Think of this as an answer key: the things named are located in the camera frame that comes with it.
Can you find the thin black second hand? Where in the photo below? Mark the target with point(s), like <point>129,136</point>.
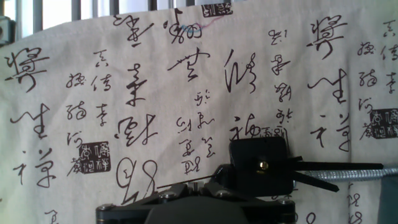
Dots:
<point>186,182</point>

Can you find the short black hour hand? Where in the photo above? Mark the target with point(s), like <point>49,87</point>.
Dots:
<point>320,183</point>

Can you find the long black minute hand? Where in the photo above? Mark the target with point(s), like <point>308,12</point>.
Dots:
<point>342,165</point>

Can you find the beige calligraphy print cloth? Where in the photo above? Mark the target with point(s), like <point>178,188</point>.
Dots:
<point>93,124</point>

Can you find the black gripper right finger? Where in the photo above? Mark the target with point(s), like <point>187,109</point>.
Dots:
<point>270,213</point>

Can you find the pale grey box device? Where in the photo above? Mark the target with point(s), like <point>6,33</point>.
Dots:
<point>7,31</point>

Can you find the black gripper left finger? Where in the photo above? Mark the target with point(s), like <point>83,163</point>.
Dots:
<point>124,213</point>

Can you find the black metal C-clamp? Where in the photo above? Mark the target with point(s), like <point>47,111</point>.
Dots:
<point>357,175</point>

